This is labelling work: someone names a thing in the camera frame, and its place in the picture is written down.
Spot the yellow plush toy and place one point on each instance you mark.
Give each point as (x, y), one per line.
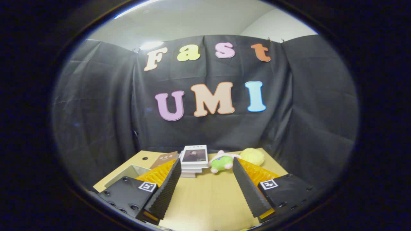
(253, 156)

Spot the white book with portrait cover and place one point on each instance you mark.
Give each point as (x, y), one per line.
(194, 155)

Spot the brown fabric storage box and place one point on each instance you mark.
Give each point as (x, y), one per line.
(126, 173)

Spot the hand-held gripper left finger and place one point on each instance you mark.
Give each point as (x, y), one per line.
(167, 189)

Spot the green plush toy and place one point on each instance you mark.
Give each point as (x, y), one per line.
(221, 163)

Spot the black backdrop cloth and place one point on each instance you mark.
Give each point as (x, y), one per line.
(96, 112)

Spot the thin brown cover book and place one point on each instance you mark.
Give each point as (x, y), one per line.
(163, 159)

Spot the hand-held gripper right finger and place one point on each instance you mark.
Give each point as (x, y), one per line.
(249, 189)

